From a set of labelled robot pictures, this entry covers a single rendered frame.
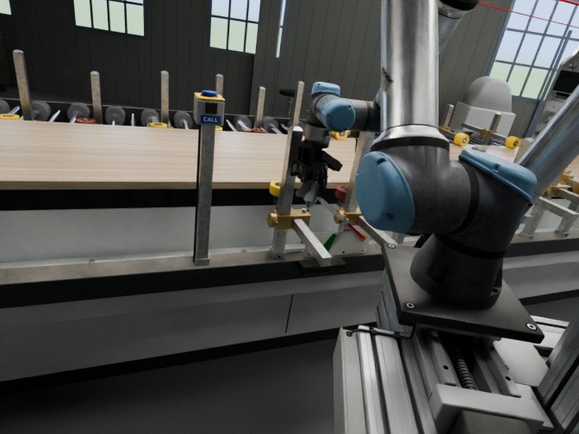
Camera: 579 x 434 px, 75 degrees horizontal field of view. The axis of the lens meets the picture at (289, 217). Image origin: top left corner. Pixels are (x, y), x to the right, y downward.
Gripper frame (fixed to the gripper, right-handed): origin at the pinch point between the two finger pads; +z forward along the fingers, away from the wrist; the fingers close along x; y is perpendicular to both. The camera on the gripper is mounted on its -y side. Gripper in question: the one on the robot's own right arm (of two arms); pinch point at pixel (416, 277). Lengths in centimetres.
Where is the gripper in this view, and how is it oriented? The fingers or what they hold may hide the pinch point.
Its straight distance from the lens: 114.5
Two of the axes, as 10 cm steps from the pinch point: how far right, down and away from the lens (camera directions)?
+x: 9.3, -0.3, 3.7
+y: 3.4, 4.5, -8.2
